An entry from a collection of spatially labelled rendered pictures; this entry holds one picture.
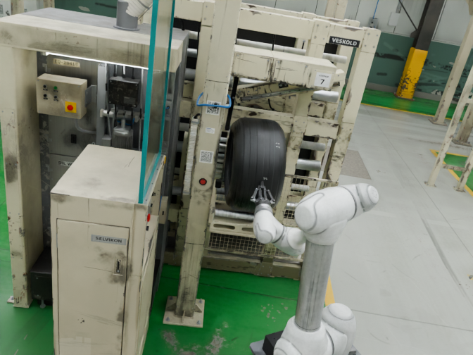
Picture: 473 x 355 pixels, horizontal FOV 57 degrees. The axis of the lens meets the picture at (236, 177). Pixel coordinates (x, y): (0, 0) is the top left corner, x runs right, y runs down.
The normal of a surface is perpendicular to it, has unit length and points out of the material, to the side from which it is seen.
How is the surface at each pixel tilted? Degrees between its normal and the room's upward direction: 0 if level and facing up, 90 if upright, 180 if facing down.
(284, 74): 90
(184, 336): 0
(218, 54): 90
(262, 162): 63
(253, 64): 90
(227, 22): 90
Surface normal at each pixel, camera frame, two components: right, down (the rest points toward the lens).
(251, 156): 0.14, -0.11
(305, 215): -0.78, 0.07
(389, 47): -0.07, 0.42
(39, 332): 0.16, -0.89
